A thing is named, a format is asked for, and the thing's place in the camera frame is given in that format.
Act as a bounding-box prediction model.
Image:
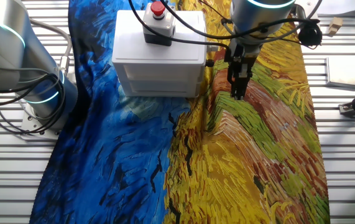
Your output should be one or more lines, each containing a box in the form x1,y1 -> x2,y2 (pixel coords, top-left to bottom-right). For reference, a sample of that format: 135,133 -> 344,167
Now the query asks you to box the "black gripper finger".
238,70 -> 252,100
228,70 -> 239,98

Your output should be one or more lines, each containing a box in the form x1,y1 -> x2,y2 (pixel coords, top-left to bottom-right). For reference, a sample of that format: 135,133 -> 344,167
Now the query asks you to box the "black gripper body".
224,42 -> 260,75

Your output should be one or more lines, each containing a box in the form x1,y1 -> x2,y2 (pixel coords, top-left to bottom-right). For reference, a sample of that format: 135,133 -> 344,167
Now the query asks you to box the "painted wheatfield print cloth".
29,0 -> 332,224

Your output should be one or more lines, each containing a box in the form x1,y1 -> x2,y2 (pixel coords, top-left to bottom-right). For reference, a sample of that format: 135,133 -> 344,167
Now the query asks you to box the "grey box with red button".
142,1 -> 177,47

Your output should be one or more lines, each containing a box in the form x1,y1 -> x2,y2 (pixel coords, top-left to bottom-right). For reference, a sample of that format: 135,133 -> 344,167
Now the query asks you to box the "small wooden block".
328,17 -> 344,37

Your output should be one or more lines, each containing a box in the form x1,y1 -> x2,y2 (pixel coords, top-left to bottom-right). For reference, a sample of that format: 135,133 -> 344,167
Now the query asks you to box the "shiny metal plate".
325,56 -> 355,90

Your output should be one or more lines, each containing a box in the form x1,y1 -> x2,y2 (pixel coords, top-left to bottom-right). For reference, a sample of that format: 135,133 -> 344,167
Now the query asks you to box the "black cable with round connector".
160,0 -> 323,50

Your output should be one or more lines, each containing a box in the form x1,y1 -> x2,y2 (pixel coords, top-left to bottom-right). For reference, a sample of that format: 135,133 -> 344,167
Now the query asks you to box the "grey metal bracket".
294,3 -> 307,24

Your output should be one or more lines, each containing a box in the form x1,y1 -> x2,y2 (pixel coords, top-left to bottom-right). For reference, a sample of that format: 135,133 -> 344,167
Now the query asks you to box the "white drawer cabinet frame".
111,9 -> 210,99

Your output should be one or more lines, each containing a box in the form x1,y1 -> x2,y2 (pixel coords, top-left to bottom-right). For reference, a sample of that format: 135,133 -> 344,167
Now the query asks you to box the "metal camera base bracket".
338,104 -> 355,118

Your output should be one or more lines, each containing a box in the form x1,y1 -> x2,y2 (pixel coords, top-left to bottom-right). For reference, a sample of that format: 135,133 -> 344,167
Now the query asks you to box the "thick grey cable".
29,17 -> 73,75

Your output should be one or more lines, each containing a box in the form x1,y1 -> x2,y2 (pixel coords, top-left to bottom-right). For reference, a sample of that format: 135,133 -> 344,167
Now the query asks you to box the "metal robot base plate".
20,102 -> 62,141

